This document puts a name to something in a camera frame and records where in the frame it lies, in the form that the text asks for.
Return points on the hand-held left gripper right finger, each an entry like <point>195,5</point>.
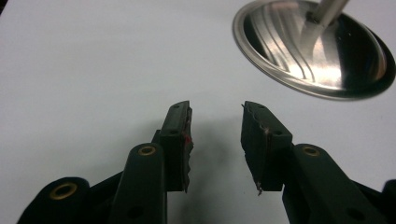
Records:
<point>267,155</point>

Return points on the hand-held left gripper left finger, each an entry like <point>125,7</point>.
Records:
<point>146,186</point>

